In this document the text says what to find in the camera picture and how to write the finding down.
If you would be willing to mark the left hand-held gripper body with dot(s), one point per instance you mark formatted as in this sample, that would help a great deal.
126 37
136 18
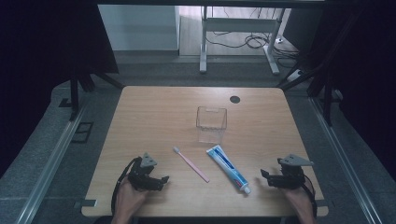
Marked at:
141 177

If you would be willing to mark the dark curtain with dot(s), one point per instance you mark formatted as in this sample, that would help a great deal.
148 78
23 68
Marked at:
367 62
46 46

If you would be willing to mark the white power strip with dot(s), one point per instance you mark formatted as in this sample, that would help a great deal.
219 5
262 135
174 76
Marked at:
295 76

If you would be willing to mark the grey table bracket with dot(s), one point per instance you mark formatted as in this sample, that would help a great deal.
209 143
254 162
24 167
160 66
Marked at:
85 203

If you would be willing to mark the pink toothbrush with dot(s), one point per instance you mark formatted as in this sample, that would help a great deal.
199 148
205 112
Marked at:
190 164

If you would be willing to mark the blue and white toothpaste tube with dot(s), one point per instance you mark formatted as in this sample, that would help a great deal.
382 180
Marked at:
229 169

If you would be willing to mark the clear plastic cup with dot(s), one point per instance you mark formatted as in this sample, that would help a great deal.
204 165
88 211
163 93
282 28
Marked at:
211 125

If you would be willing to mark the person's right hand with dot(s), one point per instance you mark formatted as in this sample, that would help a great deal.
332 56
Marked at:
298 200

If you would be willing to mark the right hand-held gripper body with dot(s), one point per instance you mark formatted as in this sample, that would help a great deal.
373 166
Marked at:
291 174

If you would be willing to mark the person's left hand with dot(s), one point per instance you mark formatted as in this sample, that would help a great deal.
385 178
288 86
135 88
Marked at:
129 197

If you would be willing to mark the metal floor rail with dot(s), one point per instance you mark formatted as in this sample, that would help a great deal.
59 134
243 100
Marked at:
53 158
342 158

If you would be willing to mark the white panel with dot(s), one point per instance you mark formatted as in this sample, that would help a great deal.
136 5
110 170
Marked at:
137 28

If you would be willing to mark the black metal stand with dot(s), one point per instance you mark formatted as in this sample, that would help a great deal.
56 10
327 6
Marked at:
74 93
327 93

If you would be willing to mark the black floor bracket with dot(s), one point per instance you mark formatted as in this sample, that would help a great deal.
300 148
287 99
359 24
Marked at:
82 132

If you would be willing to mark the white metal desk frame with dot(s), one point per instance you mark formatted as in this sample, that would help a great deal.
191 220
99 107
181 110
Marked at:
239 25

